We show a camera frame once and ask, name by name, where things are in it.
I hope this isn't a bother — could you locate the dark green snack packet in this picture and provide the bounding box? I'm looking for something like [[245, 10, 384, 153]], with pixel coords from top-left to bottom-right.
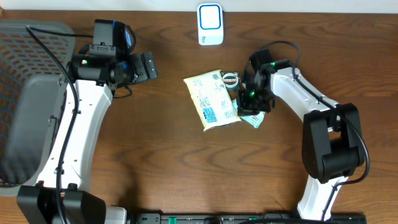
[[221, 72, 239, 91]]

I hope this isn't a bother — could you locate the yellow snack bag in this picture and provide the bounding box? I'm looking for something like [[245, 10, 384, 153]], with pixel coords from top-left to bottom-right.
[[183, 70, 241, 131]]

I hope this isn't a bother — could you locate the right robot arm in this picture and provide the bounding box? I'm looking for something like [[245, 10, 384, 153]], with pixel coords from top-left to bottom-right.
[[236, 49, 369, 223]]

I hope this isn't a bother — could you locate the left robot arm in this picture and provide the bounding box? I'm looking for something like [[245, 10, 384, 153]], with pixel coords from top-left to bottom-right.
[[17, 19, 158, 223]]

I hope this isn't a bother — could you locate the white barcode scanner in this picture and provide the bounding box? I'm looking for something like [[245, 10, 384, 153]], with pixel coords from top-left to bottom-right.
[[197, 3, 224, 45]]

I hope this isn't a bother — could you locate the grey plastic basket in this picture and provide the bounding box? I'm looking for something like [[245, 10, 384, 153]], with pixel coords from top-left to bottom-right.
[[1, 19, 75, 197]]

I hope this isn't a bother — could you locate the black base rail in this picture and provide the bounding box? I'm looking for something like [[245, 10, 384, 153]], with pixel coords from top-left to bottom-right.
[[126, 212, 368, 224]]

